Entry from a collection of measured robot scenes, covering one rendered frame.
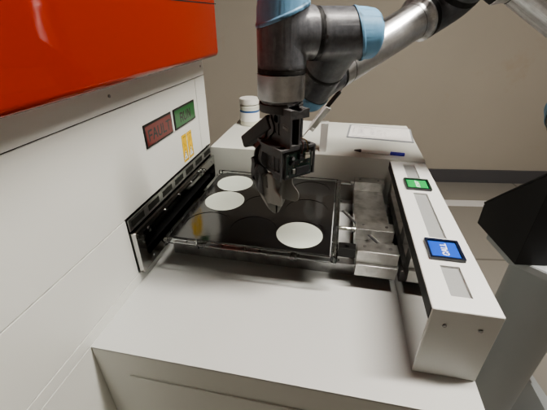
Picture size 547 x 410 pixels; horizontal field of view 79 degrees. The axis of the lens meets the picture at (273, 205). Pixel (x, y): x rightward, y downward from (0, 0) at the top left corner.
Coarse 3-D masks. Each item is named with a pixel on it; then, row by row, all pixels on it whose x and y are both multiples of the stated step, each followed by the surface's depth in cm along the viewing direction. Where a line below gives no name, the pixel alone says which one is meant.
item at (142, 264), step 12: (204, 168) 96; (192, 180) 88; (180, 192) 82; (168, 204) 77; (192, 204) 90; (156, 216) 72; (180, 216) 83; (144, 228) 67; (168, 228) 79; (132, 240) 65; (144, 240) 68; (156, 240) 75; (144, 252) 68; (156, 252) 73; (144, 264) 69
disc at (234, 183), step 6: (222, 180) 96; (228, 180) 96; (234, 180) 96; (240, 180) 96; (246, 180) 96; (222, 186) 92; (228, 186) 92; (234, 186) 92; (240, 186) 92; (246, 186) 92
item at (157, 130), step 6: (162, 120) 72; (168, 120) 75; (150, 126) 67; (156, 126) 70; (162, 126) 72; (168, 126) 75; (150, 132) 68; (156, 132) 70; (162, 132) 72; (168, 132) 75; (150, 138) 68; (156, 138) 70; (150, 144) 68
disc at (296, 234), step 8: (288, 224) 75; (296, 224) 75; (304, 224) 75; (280, 232) 72; (288, 232) 72; (296, 232) 72; (304, 232) 72; (312, 232) 73; (320, 232) 73; (280, 240) 70; (288, 240) 70; (296, 240) 70; (304, 240) 70; (312, 240) 70; (320, 240) 70
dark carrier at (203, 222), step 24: (216, 192) 89; (240, 192) 89; (312, 192) 89; (192, 216) 78; (216, 216) 78; (240, 216) 78; (264, 216) 78; (288, 216) 78; (312, 216) 78; (216, 240) 70; (240, 240) 70; (264, 240) 70
